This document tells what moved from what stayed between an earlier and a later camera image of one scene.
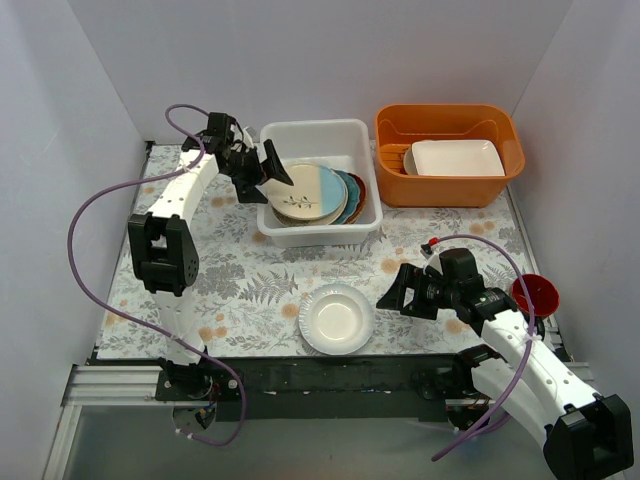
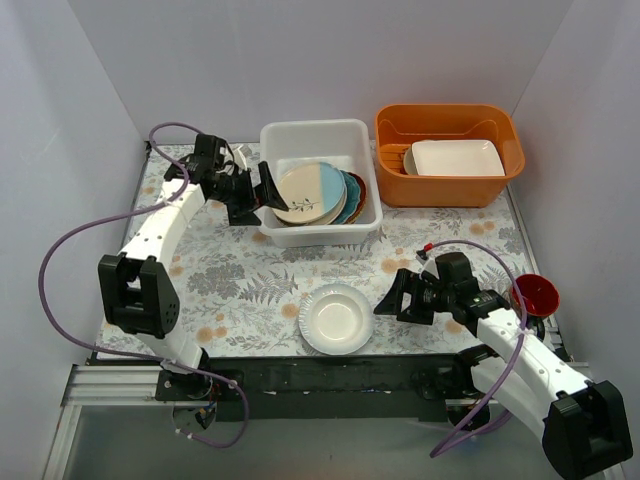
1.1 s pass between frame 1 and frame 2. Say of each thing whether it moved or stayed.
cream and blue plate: stayed
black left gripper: moved
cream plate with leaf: moved
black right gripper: stayed
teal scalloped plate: stayed
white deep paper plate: stayed
